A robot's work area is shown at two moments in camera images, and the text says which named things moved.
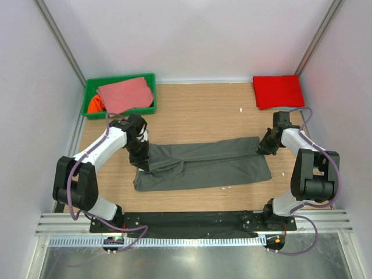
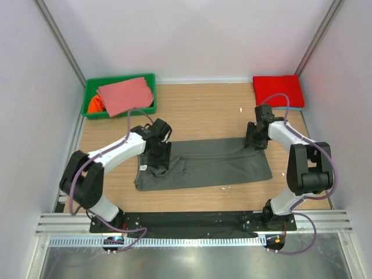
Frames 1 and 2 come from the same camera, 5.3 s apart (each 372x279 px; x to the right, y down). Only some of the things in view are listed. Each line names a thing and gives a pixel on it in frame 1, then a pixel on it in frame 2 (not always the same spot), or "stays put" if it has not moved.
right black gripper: x=264 y=149 → x=259 y=145
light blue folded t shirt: x=290 y=108 stays put
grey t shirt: x=203 y=163 stays put
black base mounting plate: x=187 y=222 stays put
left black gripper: x=141 y=161 → x=164 y=159
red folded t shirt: x=272 y=92 stays put
